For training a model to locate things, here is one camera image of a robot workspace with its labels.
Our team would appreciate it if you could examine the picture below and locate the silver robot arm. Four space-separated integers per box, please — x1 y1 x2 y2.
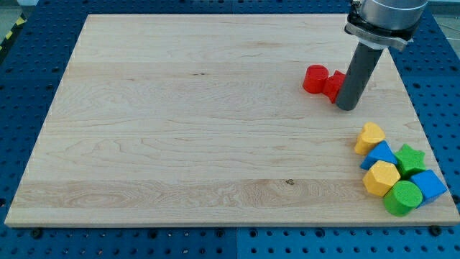
344 0 428 51

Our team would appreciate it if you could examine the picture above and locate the yellow heart block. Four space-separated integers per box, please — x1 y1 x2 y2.
354 122 386 155

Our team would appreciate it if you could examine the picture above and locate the blue triangle block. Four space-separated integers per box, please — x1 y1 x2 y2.
360 140 397 170

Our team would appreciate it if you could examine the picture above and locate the light wooden board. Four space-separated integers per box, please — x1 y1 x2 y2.
5 14 459 228

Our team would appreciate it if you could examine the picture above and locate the red cylinder block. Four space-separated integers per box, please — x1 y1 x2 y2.
303 64 329 94

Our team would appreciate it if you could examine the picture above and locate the red star block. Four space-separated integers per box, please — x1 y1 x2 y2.
322 71 346 104

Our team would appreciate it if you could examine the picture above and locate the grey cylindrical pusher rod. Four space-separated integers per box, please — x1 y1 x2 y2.
336 43 383 111

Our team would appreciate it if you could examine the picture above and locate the yellow hexagon block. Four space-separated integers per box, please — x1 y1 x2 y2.
362 160 400 197

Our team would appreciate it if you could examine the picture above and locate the green star block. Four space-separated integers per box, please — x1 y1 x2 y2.
394 144 426 179

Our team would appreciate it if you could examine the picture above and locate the green cylinder block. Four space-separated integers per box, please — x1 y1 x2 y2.
383 181 423 217

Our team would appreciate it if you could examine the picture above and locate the blue cube block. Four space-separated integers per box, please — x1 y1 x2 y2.
409 170 447 207

